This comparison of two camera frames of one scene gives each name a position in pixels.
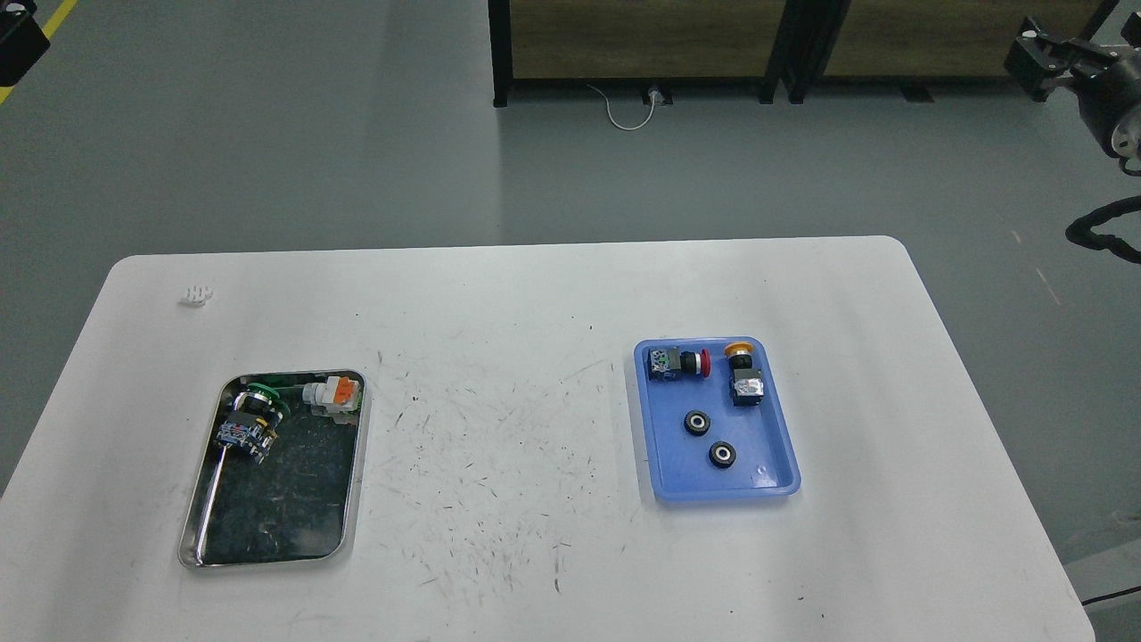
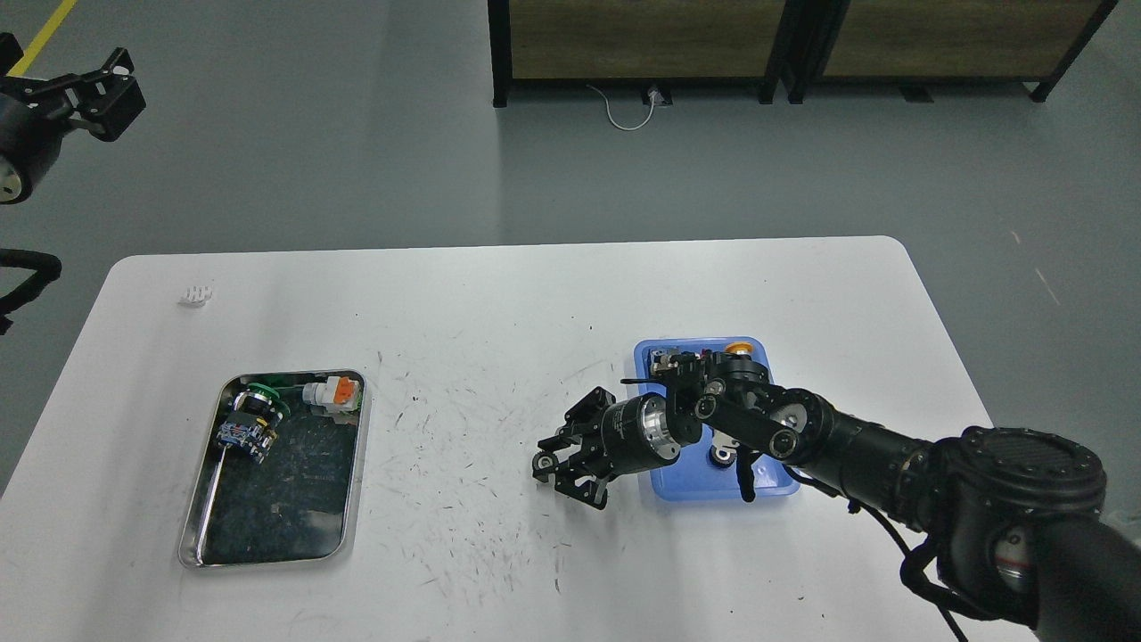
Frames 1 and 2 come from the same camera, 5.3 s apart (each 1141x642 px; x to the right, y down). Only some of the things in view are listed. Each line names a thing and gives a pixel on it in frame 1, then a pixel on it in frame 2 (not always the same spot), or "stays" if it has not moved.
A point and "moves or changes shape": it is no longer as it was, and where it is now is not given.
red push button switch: (669, 365) stays
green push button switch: (253, 421) stays
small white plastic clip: (199, 294) stays
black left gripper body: (22, 40) to (106, 102)
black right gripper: (1106, 96) to (636, 432)
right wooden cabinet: (917, 46) stays
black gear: (696, 423) moves or changes shape
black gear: (722, 454) stays
